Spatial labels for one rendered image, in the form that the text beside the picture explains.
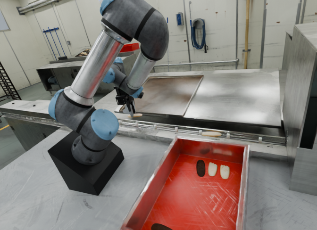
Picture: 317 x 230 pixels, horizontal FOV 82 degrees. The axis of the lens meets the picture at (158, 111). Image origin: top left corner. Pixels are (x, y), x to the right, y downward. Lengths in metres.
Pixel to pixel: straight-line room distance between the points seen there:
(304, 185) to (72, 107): 0.84
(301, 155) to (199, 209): 0.37
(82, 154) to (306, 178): 0.81
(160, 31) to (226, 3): 3.96
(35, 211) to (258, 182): 0.90
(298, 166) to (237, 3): 4.00
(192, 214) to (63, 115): 0.57
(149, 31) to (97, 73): 0.23
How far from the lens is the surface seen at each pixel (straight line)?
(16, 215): 1.06
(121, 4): 0.65
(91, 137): 0.75
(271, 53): 4.31
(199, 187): 0.80
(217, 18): 4.59
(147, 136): 1.07
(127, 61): 4.02
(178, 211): 0.74
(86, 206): 0.88
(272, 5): 4.20
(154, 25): 0.63
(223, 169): 0.85
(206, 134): 1.00
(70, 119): 0.74
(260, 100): 1.20
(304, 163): 0.76
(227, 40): 4.60
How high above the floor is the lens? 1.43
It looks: 26 degrees down
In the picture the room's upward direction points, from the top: 11 degrees counter-clockwise
